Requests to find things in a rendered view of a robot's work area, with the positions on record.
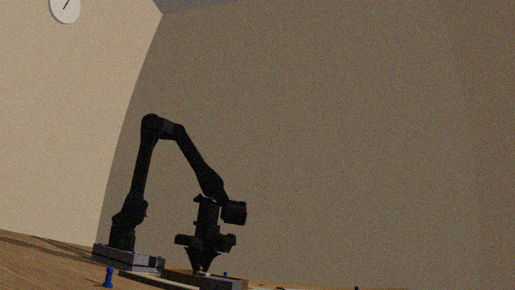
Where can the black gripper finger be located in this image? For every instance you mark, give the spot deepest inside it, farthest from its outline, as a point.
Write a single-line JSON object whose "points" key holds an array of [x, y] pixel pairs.
{"points": [[207, 258], [195, 256]]}

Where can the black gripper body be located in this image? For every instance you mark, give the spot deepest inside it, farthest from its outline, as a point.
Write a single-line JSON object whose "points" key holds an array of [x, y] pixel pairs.
{"points": [[197, 241]]}

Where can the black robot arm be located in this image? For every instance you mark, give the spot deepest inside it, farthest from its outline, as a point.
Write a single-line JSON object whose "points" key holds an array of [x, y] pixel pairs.
{"points": [[134, 208]]}

